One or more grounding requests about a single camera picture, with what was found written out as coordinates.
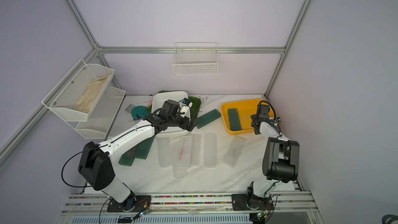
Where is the yellow plastic storage box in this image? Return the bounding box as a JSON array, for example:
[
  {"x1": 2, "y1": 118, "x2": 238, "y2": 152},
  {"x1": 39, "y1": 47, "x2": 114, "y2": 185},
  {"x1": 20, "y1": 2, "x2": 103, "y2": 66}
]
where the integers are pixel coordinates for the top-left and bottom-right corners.
[{"x1": 221, "y1": 99, "x2": 262, "y2": 135}]

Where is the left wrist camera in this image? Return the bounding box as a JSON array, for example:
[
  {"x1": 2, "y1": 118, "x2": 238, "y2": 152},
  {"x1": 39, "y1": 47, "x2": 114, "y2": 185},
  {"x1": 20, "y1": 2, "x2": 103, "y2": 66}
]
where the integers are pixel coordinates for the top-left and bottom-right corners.
[{"x1": 180, "y1": 98, "x2": 193, "y2": 117}]

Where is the white wire wall basket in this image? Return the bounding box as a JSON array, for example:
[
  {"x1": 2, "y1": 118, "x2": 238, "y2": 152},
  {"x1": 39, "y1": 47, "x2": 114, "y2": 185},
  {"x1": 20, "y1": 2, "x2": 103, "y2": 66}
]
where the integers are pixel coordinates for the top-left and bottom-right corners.
[{"x1": 172, "y1": 42, "x2": 219, "y2": 76}]

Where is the lower white mesh shelf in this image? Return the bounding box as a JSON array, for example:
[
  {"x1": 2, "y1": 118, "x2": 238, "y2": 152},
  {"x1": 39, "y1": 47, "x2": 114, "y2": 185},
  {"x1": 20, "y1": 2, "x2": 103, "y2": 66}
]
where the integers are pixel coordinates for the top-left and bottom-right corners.
[{"x1": 65, "y1": 86, "x2": 125, "y2": 140}]

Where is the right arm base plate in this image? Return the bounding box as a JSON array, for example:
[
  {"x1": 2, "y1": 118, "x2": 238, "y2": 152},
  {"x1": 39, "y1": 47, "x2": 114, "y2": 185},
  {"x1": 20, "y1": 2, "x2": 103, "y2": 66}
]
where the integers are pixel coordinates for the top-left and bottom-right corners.
[{"x1": 231, "y1": 194, "x2": 274, "y2": 211}]

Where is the clear pencil case with pink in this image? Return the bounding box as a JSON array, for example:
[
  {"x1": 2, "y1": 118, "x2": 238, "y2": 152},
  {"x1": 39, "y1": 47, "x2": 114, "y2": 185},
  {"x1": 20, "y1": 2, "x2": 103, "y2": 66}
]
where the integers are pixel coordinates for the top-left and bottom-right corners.
[{"x1": 178, "y1": 135, "x2": 192, "y2": 169}]

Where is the beige cloth in shelf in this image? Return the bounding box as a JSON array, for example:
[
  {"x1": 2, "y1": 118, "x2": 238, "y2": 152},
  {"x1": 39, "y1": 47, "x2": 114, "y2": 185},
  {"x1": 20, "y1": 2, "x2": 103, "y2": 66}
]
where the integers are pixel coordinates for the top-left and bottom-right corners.
[{"x1": 73, "y1": 75, "x2": 110, "y2": 114}]

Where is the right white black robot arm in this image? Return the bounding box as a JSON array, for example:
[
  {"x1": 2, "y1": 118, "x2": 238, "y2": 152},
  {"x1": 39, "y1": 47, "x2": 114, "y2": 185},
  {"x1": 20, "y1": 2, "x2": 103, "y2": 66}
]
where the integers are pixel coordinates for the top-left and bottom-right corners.
[{"x1": 247, "y1": 100, "x2": 300, "y2": 198}]

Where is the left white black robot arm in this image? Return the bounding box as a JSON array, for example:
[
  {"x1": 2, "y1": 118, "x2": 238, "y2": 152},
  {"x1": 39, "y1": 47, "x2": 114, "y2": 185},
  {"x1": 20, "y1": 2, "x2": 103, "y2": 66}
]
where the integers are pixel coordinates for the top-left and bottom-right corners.
[{"x1": 78, "y1": 98, "x2": 196, "y2": 206}]

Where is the green artificial grass mat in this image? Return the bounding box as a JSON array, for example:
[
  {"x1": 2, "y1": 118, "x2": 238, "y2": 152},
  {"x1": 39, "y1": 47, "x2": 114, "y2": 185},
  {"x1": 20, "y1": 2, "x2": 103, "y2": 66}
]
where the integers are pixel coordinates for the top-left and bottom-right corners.
[{"x1": 154, "y1": 90, "x2": 202, "y2": 119}]

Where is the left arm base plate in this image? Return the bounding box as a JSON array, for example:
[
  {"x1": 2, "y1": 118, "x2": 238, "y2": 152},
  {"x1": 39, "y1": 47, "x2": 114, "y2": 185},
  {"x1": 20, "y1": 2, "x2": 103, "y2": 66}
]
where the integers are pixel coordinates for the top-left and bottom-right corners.
[{"x1": 107, "y1": 195, "x2": 152, "y2": 213}]

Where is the white plastic storage box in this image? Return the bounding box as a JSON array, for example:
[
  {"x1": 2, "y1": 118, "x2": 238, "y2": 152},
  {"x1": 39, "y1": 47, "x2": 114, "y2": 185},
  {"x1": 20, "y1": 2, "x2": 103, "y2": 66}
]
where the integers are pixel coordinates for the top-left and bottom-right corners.
[{"x1": 151, "y1": 93, "x2": 188, "y2": 139}]

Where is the upper white mesh shelf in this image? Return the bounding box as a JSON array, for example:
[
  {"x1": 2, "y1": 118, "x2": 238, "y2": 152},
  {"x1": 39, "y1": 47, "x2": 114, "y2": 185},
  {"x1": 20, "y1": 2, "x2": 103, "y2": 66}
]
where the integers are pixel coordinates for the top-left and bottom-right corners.
[{"x1": 42, "y1": 59, "x2": 114, "y2": 121}]

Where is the white mesh shelf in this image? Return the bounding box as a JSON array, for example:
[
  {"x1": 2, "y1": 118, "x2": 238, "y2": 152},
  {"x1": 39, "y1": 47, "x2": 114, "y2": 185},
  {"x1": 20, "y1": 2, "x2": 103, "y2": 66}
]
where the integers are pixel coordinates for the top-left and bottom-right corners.
[
  {"x1": 65, "y1": 86, "x2": 125, "y2": 140},
  {"x1": 42, "y1": 59, "x2": 114, "y2": 121}
]

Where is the green rubber glove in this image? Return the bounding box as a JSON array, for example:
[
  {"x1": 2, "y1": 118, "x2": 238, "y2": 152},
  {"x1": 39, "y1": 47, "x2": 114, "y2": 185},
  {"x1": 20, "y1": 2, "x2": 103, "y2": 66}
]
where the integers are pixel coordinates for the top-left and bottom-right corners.
[{"x1": 125, "y1": 104, "x2": 151, "y2": 120}]

